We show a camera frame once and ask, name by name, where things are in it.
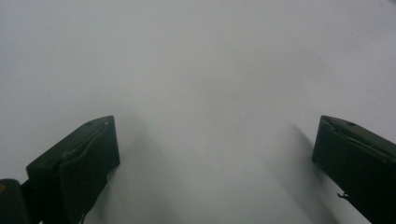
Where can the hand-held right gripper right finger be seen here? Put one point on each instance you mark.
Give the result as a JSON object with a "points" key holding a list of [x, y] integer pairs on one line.
{"points": [[358, 158]]}

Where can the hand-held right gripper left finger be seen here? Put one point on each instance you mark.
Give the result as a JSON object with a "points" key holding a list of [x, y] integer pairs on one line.
{"points": [[77, 165]]}

